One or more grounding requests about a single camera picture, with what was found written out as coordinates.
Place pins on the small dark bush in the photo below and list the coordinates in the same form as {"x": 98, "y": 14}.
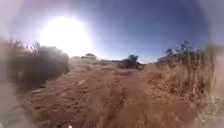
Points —
{"x": 131, "y": 62}

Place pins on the distant tree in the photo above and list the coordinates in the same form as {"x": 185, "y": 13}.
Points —
{"x": 90, "y": 56}

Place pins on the reddish brown dirt track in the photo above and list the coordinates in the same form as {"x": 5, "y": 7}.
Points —
{"x": 110, "y": 100}

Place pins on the large dark bush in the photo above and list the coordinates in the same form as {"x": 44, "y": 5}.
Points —
{"x": 40, "y": 65}

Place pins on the dry tall grass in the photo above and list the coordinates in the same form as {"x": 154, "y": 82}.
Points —
{"x": 186, "y": 71}

